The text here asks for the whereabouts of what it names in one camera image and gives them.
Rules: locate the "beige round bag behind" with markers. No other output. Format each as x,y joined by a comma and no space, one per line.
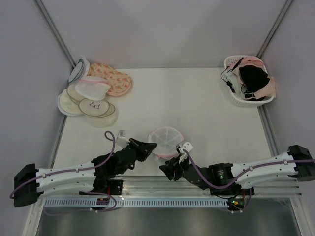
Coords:
73,95

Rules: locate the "white slotted cable duct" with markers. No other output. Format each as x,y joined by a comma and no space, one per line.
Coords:
136,202

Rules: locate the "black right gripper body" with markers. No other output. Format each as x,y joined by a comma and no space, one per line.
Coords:
180,167

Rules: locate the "white mesh laundry bag pink zipper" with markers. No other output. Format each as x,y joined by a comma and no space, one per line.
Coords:
166,138

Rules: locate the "orange patterned laundry bag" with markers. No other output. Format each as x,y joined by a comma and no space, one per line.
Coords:
120,82

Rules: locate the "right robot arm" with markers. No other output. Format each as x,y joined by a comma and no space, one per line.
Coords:
234,179

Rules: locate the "beige bag with glasses print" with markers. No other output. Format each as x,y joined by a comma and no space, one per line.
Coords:
96,109

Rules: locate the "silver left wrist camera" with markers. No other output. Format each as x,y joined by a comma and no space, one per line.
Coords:
121,140

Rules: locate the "white round laundry bag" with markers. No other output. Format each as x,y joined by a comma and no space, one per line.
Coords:
66,106

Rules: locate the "white bag blue zipper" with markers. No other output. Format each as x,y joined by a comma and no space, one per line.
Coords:
80,70

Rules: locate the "pink bra in basket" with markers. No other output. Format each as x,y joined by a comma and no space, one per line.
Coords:
267,91

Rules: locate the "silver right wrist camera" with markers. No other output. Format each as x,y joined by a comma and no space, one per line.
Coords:
183,147

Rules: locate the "aluminium mounting rail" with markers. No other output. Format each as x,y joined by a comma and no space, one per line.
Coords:
161,187

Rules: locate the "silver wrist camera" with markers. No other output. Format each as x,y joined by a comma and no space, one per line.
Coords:
183,147
121,140

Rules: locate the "white perforated plastic basket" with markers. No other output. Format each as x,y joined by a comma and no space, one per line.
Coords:
231,81

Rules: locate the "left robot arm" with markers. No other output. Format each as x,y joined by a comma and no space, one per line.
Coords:
32,183

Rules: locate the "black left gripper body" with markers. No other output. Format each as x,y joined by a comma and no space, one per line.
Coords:
120,171

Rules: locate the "white mesh bag pink trim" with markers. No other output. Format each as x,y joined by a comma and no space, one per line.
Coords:
92,87

